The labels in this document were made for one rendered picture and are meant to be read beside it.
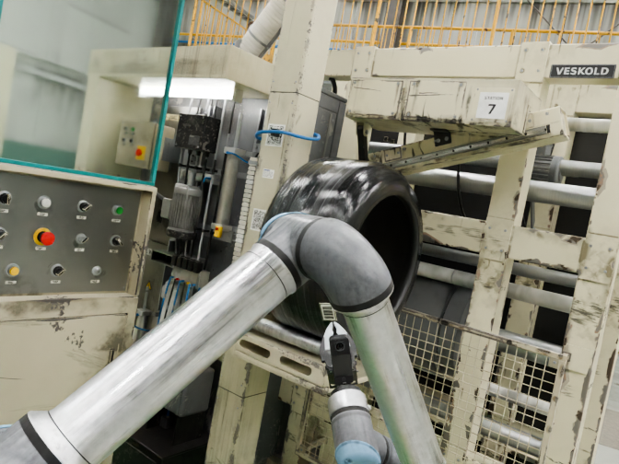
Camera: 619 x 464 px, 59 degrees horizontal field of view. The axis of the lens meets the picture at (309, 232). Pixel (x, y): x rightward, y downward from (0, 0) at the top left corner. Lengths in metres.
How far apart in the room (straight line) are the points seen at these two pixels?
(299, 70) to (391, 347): 1.12
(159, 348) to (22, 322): 0.88
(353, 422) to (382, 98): 1.14
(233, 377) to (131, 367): 1.08
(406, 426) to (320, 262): 0.37
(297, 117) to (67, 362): 1.05
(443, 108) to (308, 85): 0.45
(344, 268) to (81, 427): 0.46
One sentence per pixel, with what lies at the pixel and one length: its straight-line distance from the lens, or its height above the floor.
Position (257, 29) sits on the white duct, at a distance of 2.46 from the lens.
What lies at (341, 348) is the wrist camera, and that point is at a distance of 1.29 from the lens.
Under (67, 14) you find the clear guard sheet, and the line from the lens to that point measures 1.75.
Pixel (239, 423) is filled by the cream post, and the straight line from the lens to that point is 1.98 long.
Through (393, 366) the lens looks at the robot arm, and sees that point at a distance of 1.01.
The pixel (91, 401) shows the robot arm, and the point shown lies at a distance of 0.91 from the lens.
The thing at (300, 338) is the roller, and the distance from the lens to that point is 1.66.
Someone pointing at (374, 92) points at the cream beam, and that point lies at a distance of 1.99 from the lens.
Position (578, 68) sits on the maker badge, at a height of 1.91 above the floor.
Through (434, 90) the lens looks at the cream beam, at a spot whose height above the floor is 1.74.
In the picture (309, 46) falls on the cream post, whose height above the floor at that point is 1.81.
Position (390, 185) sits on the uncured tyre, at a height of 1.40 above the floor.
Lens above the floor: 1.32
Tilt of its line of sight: 3 degrees down
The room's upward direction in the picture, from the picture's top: 10 degrees clockwise
